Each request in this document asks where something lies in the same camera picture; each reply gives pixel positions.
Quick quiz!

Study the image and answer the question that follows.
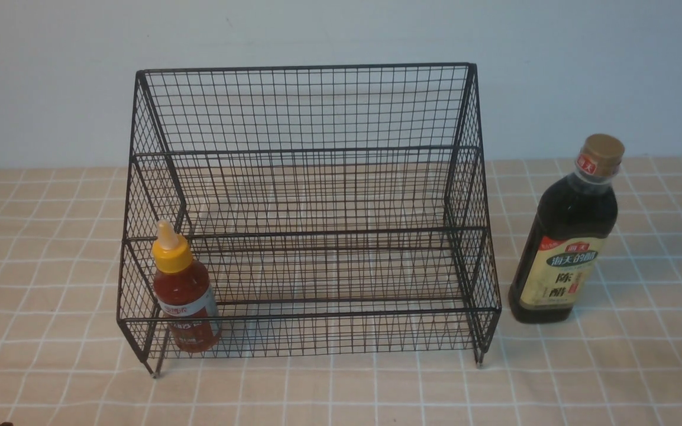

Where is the red sauce bottle yellow cap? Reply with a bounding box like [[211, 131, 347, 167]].
[[151, 220, 222, 353]]

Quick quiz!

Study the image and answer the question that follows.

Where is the dark vinegar bottle gold cap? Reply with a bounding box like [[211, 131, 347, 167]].
[[508, 133, 625, 324]]

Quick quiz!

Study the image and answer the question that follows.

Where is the beige checkered tablecloth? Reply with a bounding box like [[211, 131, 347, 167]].
[[0, 157, 682, 425]]

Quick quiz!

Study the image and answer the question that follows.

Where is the black wire mesh shelf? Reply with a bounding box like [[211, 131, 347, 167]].
[[116, 62, 502, 377]]

